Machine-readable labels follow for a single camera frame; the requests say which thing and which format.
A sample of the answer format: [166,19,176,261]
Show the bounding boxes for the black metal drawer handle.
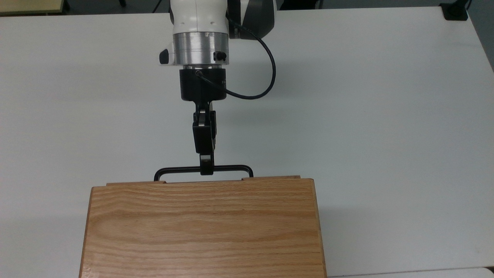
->
[106,165,301,185]

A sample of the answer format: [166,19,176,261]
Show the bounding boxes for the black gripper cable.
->
[195,12,277,100]

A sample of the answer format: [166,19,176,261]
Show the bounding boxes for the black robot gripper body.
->
[179,66,228,116]

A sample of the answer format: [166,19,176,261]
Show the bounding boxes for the black table clamp mount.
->
[439,0,472,21]

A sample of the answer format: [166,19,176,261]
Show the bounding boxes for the oak wooden drawer cabinet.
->
[79,178,328,278]

